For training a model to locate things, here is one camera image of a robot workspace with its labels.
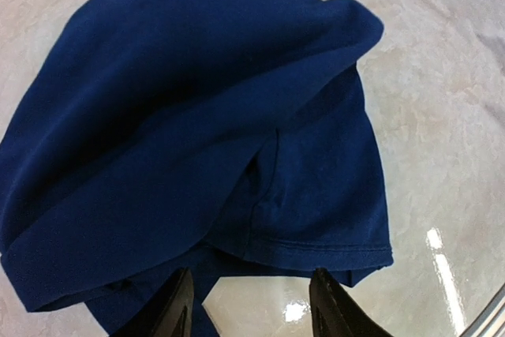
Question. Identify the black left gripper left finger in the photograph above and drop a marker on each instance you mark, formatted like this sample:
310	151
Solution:
169	311

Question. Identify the navy blue Mickey t-shirt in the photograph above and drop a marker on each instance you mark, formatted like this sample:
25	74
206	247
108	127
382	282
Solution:
229	137

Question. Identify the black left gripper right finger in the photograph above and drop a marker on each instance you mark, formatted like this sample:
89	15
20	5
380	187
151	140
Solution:
335	313

